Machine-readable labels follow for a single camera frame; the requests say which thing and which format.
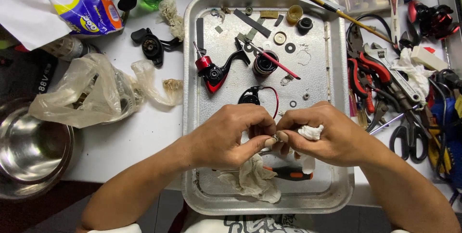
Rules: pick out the person's left hand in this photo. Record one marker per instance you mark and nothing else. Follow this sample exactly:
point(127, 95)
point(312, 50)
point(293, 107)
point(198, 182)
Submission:
point(220, 139)

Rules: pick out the person's right hand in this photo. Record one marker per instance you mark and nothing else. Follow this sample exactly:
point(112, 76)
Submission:
point(335, 142)

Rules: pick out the white tissue wad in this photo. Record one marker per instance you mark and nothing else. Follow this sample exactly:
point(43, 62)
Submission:
point(311, 132)

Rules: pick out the black rotor with red bail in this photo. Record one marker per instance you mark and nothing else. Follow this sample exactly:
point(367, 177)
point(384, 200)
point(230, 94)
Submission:
point(249, 97)

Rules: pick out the crumpled stained tissue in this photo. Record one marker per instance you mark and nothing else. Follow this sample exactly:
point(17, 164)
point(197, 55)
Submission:
point(252, 180)

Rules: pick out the small metal nut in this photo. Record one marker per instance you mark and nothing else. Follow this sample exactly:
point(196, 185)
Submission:
point(306, 96)

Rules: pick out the thin metal rod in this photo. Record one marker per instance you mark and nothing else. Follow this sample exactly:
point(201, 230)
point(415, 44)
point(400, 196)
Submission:
point(389, 121)

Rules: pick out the small dark washer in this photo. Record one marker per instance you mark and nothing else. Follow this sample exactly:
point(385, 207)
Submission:
point(291, 103)

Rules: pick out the silver metal tray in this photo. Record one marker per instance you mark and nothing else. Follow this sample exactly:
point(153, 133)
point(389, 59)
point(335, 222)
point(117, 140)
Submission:
point(325, 81)

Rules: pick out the red black reel body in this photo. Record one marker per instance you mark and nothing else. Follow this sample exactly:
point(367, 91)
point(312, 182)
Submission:
point(214, 74)

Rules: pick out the dark fishing reel spool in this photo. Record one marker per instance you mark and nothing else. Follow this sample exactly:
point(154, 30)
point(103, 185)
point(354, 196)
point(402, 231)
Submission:
point(263, 67)

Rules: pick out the silver adjustable wrench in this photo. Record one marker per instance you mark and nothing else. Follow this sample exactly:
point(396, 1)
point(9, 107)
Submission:
point(393, 72)

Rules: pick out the person's white printed shirt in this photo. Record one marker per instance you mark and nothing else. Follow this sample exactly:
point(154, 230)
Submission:
point(252, 225)

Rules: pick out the black thin washer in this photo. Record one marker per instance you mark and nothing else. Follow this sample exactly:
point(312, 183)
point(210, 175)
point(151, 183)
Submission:
point(245, 47)

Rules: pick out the white crumpled tissue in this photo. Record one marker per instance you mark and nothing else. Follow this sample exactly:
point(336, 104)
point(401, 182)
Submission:
point(415, 74)

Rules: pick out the white thin washer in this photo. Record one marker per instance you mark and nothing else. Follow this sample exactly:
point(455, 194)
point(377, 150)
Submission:
point(267, 45)

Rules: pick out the large black washer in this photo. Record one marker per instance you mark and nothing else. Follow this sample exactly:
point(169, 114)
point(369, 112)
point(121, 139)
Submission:
point(287, 48)

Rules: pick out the short black flat strip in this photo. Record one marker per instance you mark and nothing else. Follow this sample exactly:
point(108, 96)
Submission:
point(200, 34)

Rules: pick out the small grey square piece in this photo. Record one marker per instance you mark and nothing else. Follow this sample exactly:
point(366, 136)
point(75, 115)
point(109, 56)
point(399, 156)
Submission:
point(218, 29)

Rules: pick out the blue yellow tool heap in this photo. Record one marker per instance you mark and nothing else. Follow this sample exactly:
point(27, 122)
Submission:
point(445, 135)

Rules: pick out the grey metal strip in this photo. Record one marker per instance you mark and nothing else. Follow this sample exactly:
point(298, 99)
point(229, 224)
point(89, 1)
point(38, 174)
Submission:
point(251, 30)

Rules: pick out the black reel side plate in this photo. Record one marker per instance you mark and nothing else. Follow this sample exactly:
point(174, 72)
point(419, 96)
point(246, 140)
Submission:
point(151, 47)

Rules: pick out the long black flat strip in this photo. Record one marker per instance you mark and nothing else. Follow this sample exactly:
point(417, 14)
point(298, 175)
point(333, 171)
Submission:
point(252, 23)

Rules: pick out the black round knob cap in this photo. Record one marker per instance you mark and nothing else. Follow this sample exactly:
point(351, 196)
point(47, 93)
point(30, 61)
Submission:
point(305, 24)

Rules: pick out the white rectangular block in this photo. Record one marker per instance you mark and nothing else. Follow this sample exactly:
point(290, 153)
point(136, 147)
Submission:
point(427, 58)

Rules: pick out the crumpled beige tissue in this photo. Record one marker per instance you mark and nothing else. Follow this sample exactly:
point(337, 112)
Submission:
point(173, 16)

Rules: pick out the small round bearing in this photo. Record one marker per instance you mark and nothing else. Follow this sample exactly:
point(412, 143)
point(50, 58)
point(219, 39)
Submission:
point(248, 10)

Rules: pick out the small black curved piece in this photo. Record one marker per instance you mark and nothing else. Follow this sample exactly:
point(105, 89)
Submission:
point(278, 20)

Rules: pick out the small brass plate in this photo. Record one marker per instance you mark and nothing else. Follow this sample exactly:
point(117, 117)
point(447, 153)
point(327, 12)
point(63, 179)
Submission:
point(269, 14)

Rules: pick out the yellow round cap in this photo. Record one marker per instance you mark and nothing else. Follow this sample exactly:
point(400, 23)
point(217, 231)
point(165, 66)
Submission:
point(294, 14)

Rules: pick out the clear crumpled plastic bag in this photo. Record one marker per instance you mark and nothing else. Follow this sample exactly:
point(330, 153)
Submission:
point(94, 92)

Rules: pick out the white red pen tool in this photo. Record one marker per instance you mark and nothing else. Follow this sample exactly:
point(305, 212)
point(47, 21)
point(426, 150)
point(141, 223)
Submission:
point(394, 5)

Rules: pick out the red black fishing reel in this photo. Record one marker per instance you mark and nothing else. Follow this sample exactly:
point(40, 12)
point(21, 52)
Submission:
point(433, 20)

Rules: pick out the stainless steel bowl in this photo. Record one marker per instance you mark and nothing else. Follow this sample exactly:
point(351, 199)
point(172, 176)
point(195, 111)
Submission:
point(32, 150)

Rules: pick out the yellow purple tissue packet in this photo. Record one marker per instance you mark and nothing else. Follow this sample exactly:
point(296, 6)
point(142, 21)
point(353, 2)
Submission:
point(86, 2)

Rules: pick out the black battery pack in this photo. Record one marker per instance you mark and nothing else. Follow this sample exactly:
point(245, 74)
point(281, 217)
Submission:
point(21, 74)

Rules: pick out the small metal bracket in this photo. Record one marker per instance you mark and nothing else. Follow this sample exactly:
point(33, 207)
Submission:
point(287, 80)

